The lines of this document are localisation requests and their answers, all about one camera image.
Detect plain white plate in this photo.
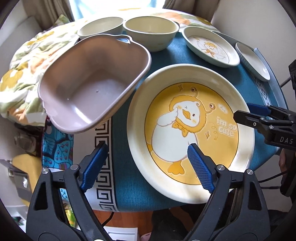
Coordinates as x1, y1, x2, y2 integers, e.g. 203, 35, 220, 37
235, 42, 270, 82

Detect large yellow duck plate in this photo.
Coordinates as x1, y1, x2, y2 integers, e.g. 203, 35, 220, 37
127, 64, 255, 204

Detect white chick cartoon plate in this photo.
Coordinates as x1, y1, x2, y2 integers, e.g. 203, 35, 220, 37
182, 26, 240, 68

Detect pink square plastic bowl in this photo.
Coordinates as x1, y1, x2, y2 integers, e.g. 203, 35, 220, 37
38, 34, 152, 134

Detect cream round bowl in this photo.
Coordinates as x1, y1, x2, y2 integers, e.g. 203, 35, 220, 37
123, 16, 180, 52

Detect white round bowl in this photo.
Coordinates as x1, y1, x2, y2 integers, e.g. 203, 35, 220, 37
77, 16, 124, 40

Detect yellow bedside cabinet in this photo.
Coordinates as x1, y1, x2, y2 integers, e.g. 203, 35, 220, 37
12, 154, 42, 206

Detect blue patterned table cloth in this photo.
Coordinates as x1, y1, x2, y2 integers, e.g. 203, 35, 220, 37
42, 31, 282, 212

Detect floral striped duvet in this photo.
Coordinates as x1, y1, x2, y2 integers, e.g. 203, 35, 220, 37
0, 7, 213, 127

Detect right brown curtain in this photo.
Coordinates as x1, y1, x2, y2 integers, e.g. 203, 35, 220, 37
163, 0, 219, 21

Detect brown curtain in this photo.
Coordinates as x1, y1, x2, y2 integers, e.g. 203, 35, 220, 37
23, 0, 74, 30
163, 0, 219, 21

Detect green checked pillow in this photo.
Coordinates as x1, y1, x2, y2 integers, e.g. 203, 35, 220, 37
52, 15, 70, 28

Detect grey bed headboard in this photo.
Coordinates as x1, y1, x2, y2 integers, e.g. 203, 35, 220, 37
1, 16, 42, 57

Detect left brown curtain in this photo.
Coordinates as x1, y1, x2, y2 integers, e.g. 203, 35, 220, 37
23, 0, 74, 30

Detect light blue hanging cloth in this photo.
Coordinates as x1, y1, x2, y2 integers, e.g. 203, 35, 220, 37
69, 0, 165, 20

